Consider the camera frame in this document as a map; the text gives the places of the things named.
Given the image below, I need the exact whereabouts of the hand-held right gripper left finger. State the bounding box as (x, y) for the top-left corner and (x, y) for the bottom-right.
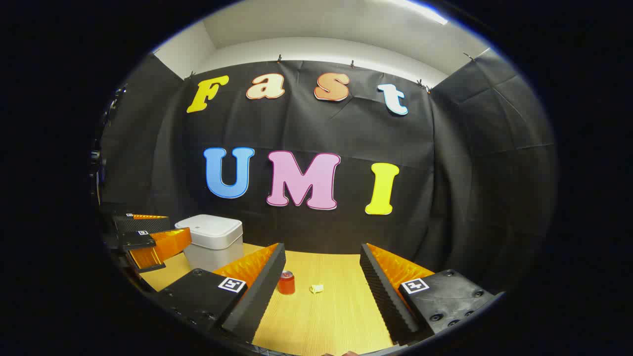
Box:
(157, 242), (287, 344)

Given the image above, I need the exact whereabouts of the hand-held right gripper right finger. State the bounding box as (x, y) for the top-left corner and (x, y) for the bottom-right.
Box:
(360, 242), (497, 346)

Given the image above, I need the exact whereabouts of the red pop can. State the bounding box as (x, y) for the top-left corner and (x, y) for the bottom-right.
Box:
(277, 270), (296, 296)

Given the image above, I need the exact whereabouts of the white desktop garbage bin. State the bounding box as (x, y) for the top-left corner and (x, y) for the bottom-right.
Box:
(175, 214), (244, 273)

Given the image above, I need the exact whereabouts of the wooden desktop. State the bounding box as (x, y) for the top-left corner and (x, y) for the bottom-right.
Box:
(140, 242), (396, 356)

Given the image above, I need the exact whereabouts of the dark equipment stand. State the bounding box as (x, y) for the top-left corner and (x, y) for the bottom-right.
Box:
(89, 84), (127, 203)

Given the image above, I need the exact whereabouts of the black backdrop cloth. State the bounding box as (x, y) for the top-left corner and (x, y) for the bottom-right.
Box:
(96, 49), (559, 297)

